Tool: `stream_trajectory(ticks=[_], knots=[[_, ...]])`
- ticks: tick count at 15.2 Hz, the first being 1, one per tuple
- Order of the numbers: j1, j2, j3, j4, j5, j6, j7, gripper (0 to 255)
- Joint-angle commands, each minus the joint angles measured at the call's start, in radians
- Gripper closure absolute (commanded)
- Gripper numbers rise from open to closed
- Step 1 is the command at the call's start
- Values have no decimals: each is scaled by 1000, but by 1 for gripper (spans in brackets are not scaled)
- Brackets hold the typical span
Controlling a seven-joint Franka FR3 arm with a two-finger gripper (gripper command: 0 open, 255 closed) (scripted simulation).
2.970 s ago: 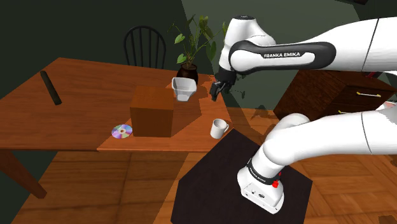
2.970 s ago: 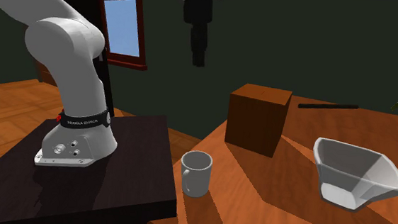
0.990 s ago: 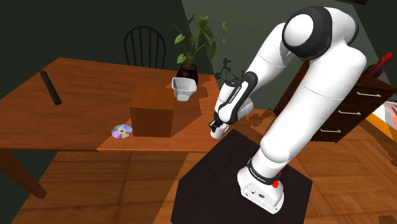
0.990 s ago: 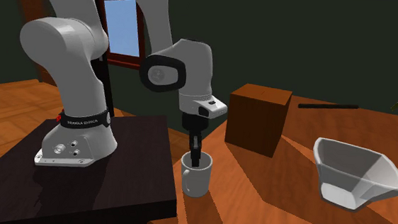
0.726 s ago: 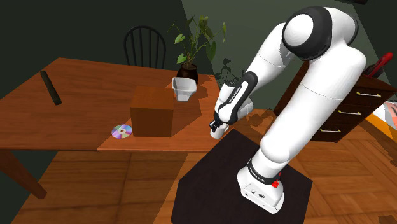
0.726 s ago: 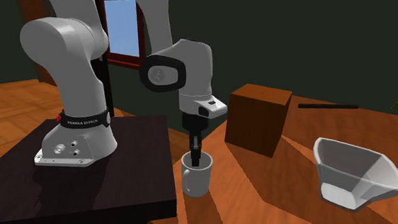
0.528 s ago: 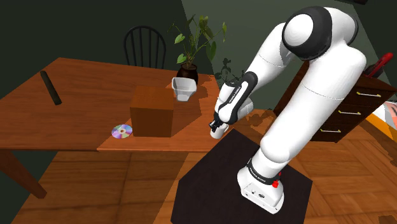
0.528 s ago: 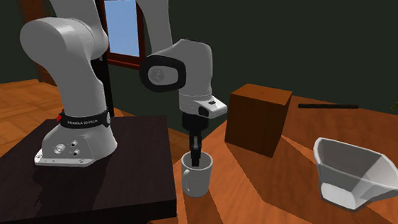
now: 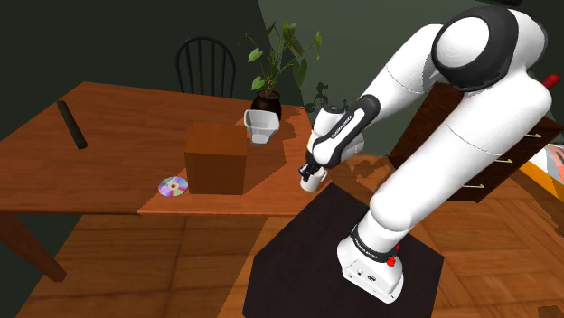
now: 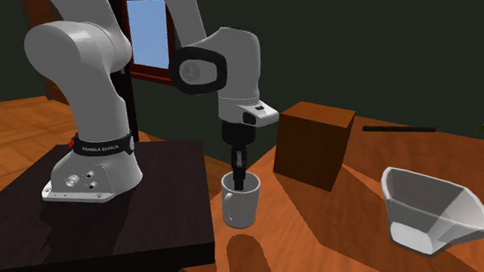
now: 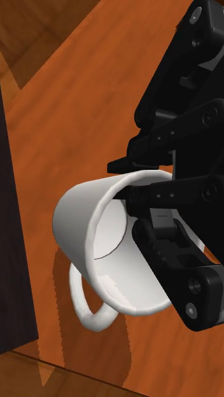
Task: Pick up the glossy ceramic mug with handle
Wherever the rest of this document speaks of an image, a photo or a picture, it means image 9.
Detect white cup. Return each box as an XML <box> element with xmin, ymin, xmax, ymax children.
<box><xmin>300</xmin><ymin>169</ymin><xmax>330</xmax><ymax>193</ymax></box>

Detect white square bowl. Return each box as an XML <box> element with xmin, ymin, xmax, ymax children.
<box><xmin>243</xmin><ymin>109</ymin><xmax>281</xmax><ymax>145</ymax></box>

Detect green potted plant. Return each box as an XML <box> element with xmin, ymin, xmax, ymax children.
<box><xmin>238</xmin><ymin>19</ymin><xmax>324</xmax><ymax>122</ymax></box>

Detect brown cardboard box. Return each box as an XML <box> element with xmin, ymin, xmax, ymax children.
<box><xmin>183</xmin><ymin>121</ymin><xmax>249</xmax><ymax>196</ymax></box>

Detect black robot stand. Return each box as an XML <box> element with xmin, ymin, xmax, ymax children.
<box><xmin>241</xmin><ymin>182</ymin><xmax>446</xmax><ymax>318</ymax></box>

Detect shiny compact disc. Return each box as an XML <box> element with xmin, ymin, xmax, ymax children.
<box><xmin>157</xmin><ymin>175</ymin><xmax>190</xmax><ymax>198</ymax></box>

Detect black spindle-back chair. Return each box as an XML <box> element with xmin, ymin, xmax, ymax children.
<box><xmin>174</xmin><ymin>35</ymin><xmax>238</xmax><ymax>98</ymax></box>

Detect brown wooden table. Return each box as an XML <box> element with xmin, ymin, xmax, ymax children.
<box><xmin>0</xmin><ymin>80</ymin><xmax>336</xmax><ymax>283</ymax></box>

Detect dark wooden chest of drawers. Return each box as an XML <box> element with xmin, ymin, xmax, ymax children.
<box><xmin>387</xmin><ymin>74</ymin><xmax>564</xmax><ymax>203</ymax></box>

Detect black cylinder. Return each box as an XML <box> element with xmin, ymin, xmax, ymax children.
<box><xmin>56</xmin><ymin>99</ymin><xmax>89</xmax><ymax>151</ymax></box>

